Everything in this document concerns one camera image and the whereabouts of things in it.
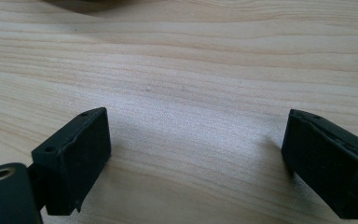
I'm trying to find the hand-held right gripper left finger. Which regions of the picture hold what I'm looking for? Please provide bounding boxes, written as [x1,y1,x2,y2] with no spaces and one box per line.
[27,106,112,217]

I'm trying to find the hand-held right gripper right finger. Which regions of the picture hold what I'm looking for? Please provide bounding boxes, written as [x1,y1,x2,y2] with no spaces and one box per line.
[281,108,358,220]

